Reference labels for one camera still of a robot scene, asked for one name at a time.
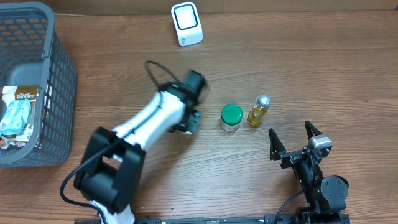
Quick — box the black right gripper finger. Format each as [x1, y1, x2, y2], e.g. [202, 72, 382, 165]
[269, 128, 286, 161]
[305, 121, 322, 139]

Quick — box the green lid white jar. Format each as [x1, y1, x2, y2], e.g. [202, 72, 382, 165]
[220, 103, 243, 131]

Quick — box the yellow oil bottle silver cap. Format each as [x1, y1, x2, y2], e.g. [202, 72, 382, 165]
[247, 95, 271, 127]

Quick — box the teal wet wipes pack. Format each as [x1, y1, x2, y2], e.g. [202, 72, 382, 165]
[1, 99, 31, 136]

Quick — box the brown Pantree snack bag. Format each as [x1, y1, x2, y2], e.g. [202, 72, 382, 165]
[1, 85, 40, 149]

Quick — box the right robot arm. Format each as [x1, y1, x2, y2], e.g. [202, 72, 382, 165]
[265, 121, 351, 224]

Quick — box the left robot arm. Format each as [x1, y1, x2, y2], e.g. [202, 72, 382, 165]
[73, 70, 206, 223]

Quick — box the white barcode scanner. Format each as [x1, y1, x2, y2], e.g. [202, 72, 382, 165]
[170, 1, 203, 47]

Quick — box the grey plastic shopping basket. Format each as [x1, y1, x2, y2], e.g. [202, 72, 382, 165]
[1, 2, 77, 167]

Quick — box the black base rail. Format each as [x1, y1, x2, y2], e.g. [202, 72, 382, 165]
[74, 213, 352, 224]

